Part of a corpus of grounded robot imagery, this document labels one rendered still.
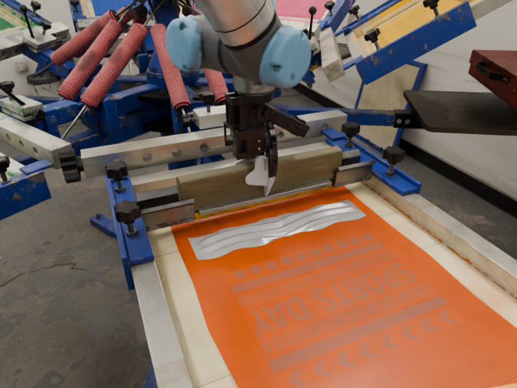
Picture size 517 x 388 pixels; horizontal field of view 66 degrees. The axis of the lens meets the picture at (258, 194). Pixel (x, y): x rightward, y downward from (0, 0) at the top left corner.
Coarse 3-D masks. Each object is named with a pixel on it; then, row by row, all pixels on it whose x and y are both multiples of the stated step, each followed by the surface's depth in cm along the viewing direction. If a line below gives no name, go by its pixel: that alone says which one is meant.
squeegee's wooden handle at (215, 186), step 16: (288, 160) 80; (304, 160) 82; (320, 160) 83; (336, 160) 85; (192, 176) 74; (208, 176) 75; (224, 176) 76; (240, 176) 77; (288, 176) 82; (304, 176) 84; (320, 176) 85; (192, 192) 75; (208, 192) 76; (224, 192) 78; (240, 192) 79; (256, 192) 81
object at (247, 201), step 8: (312, 184) 85; (320, 184) 85; (328, 184) 86; (272, 192) 82; (280, 192) 82; (288, 192) 82; (296, 192) 83; (240, 200) 79; (248, 200) 79; (256, 200) 80; (264, 200) 81; (200, 208) 77; (208, 208) 77; (216, 208) 77; (224, 208) 78; (232, 208) 78
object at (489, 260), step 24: (312, 144) 104; (192, 168) 92; (216, 168) 92; (384, 192) 87; (408, 216) 81; (432, 216) 75; (456, 240) 71; (480, 240) 69; (144, 264) 64; (480, 264) 67; (504, 264) 64; (144, 288) 59; (504, 288) 64; (144, 312) 55; (168, 312) 55; (168, 336) 52; (168, 360) 49; (168, 384) 46
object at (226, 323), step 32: (192, 224) 79; (224, 224) 79; (192, 256) 71; (224, 256) 71; (256, 256) 71; (224, 288) 64; (224, 320) 58; (224, 352) 54; (256, 352) 54; (256, 384) 50; (320, 384) 50; (352, 384) 50; (384, 384) 50
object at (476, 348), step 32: (320, 192) 90; (352, 224) 79; (384, 224) 79; (416, 256) 71; (448, 288) 64; (480, 320) 58; (416, 352) 54; (448, 352) 54; (480, 352) 54; (512, 352) 54; (416, 384) 50; (448, 384) 50; (480, 384) 50
